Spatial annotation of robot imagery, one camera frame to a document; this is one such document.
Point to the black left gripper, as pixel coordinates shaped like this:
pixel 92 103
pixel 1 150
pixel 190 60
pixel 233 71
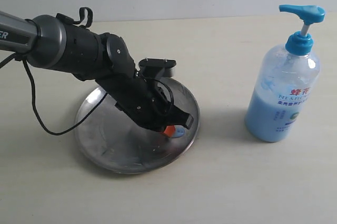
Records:
pixel 142 101

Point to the blue-grey block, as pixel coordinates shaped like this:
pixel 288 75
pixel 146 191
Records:
pixel 179 132

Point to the blue pump lotion bottle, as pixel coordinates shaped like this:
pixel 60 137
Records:
pixel 287 75

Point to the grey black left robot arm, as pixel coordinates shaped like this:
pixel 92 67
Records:
pixel 62 44

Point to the round steel plate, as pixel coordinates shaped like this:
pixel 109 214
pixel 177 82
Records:
pixel 111 140

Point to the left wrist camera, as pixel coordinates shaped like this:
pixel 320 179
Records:
pixel 157 68

